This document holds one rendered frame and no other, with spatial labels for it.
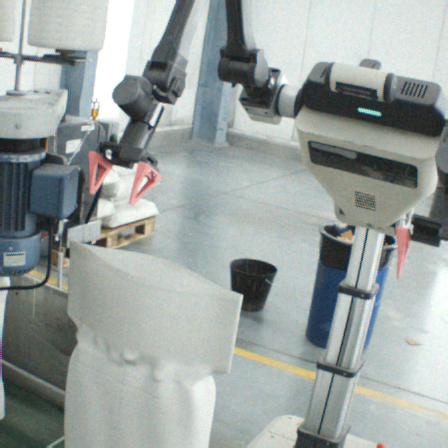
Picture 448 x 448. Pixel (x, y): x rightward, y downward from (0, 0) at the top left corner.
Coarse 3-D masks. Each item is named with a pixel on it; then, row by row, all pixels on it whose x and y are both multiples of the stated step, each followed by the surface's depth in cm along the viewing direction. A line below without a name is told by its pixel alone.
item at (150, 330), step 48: (96, 288) 156; (144, 288) 145; (192, 288) 144; (96, 336) 157; (144, 336) 148; (192, 336) 147; (96, 384) 157; (144, 384) 151; (192, 384) 148; (96, 432) 159; (144, 432) 152; (192, 432) 150
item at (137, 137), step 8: (128, 128) 124; (136, 128) 124; (144, 128) 124; (152, 128) 125; (128, 136) 123; (136, 136) 123; (144, 136) 124; (152, 136) 126; (104, 144) 125; (112, 144) 124; (120, 144) 123; (128, 144) 123; (136, 144) 123; (144, 144) 124; (144, 152) 121; (152, 160) 124
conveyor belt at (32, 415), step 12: (12, 384) 212; (12, 396) 204; (24, 396) 206; (36, 396) 207; (12, 408) 198; (24, 408) 199; (36, 408) 200; (48, 408) 201; (60, 408) 203; (12, 420) 192; (24, 420) 193; (36, 420) 194; (48, 420) 195; (60, 420) 196; (0, 432) 185; (12, 432) 186; (24, 432) 187; (36, 432) 188; (48, 432) 189; (60, 432) 190; (0, 444) 179; (12, 444) 180; (24, 444) 181; (36, 444) 182; (48, 444) 183; (60, 444) 184
